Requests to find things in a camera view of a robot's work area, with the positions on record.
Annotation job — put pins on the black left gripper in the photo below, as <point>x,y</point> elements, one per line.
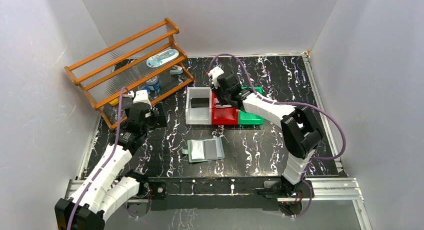
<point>157,119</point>

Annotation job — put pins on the green plastic bin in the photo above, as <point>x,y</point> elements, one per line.
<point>249,119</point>

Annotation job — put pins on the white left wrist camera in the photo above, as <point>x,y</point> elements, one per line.
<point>140,96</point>

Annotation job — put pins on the yellow small block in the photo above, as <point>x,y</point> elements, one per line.
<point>114,102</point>

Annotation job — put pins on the orange wooden shelf rack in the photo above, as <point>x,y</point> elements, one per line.
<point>102,75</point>

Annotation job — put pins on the blue tape roll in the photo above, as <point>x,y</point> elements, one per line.
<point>153,84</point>

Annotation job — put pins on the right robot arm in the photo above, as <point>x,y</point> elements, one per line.
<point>300,129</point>

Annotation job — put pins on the black card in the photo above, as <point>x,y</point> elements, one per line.
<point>199,102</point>

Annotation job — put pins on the light blue white stapler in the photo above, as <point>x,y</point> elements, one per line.
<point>176,70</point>

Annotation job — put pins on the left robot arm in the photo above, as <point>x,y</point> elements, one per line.
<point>105,189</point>

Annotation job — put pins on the red plastic bin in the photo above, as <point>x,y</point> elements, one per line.
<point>221,115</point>

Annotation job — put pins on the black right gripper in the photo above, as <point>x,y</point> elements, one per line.
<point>224,98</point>

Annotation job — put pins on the white plastic bin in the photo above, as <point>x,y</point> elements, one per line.
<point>201,115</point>

